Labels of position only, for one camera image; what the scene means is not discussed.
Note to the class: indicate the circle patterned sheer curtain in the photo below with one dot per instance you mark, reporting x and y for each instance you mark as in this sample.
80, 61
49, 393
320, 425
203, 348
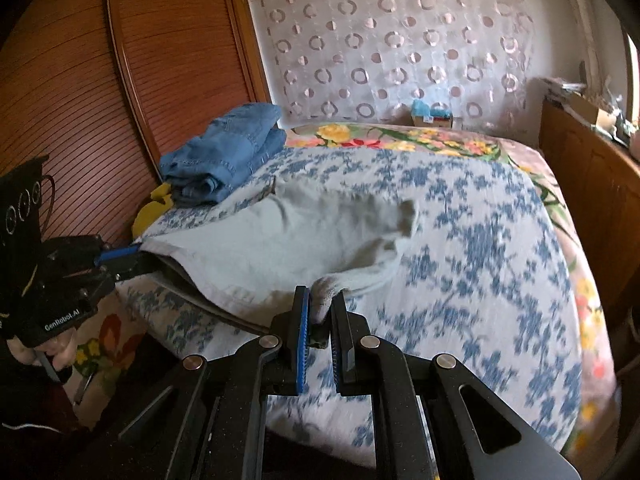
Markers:
390, 45

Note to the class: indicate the stack of papers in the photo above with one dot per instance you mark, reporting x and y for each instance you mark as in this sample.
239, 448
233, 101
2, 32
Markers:
562, 87

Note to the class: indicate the yellow cloth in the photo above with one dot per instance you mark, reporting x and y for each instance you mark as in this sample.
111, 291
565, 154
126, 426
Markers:
150, 212

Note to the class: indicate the pink floral blanket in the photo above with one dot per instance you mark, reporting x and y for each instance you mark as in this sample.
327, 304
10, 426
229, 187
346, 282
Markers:
590, 310

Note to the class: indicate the brown wooden cabinet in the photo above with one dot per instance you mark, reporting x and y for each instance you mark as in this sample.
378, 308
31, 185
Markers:
590, 200

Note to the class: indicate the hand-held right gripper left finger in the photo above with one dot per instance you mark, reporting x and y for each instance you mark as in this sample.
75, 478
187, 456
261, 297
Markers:
300, 340

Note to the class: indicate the grey pants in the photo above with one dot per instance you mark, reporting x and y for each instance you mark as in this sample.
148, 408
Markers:
280, 245

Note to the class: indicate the person's left hand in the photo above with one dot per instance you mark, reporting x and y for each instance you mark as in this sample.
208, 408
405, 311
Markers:
64, 349

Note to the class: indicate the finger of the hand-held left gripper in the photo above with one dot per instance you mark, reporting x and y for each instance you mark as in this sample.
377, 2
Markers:
137, 266
117, 254

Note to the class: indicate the small box with blue cloth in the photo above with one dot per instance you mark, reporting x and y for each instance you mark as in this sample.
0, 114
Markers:
432, 112

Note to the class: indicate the brown slatted wooden wardrobe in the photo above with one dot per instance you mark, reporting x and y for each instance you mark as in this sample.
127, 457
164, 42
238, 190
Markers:
165, 60

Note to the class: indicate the blue floral bed sheet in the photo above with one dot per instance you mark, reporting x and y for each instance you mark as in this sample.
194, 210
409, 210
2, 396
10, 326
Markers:
475, 285

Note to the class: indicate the open cardboard box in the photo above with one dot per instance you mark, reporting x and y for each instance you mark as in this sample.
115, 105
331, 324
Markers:
592, 110

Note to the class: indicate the folded blue jeans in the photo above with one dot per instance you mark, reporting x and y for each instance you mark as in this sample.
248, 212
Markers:
225, 155

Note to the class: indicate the person's left forearm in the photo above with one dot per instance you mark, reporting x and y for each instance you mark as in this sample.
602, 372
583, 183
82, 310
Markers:
35, 410

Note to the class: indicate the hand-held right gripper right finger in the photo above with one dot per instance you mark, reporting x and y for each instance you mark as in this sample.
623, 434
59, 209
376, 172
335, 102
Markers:
342, 347

